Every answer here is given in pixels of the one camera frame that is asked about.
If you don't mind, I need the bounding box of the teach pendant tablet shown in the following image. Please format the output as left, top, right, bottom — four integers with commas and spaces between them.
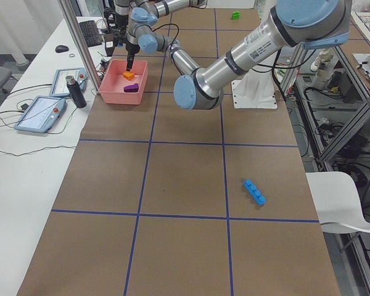
49, 67, 89, 97
14, 96, 67, 133

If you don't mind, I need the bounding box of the black water bottle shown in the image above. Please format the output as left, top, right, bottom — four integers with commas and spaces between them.
65, 75, 86, 109

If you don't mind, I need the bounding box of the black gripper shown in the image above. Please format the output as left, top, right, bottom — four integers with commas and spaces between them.
125, 43, 139, 72

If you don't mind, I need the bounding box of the long blue four-stud block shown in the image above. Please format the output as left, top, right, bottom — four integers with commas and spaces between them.
243, 179, 266, 206

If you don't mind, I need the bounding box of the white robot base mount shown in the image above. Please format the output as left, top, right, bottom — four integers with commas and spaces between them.
231, 70, 278, 109

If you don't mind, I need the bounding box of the aluminium frame post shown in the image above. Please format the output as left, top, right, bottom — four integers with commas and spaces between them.
57, 0, 101, 92

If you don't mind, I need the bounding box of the far teach pendant tablet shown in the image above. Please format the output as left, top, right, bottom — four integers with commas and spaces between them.
49, 67, 89, 97

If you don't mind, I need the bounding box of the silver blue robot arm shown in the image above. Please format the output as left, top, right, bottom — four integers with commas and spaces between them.
128, 1, 352, 110

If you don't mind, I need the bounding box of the near teach pendant tablet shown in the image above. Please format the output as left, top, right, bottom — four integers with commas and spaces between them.
14, 96, 67, 133

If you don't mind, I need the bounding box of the purple slope block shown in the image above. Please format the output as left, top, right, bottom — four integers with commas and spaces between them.
123, 83, 139, 93

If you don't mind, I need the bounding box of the pink plastic box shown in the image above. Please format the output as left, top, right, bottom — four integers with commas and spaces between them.
99, 59, 148, 105

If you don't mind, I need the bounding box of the black computer mouse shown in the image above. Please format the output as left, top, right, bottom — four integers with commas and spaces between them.
55, 45, 69, 53

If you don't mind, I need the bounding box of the orange slope block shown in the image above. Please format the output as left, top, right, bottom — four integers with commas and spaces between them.
122, 71, 135, 81

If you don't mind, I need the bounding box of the black keyboard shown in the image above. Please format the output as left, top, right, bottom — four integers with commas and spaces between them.
79, 20, 102, 47

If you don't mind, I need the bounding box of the green block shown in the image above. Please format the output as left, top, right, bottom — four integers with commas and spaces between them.
231, 10, 240, 20

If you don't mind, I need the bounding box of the white chair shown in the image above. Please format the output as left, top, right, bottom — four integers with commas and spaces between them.
306, 171, 370, 234

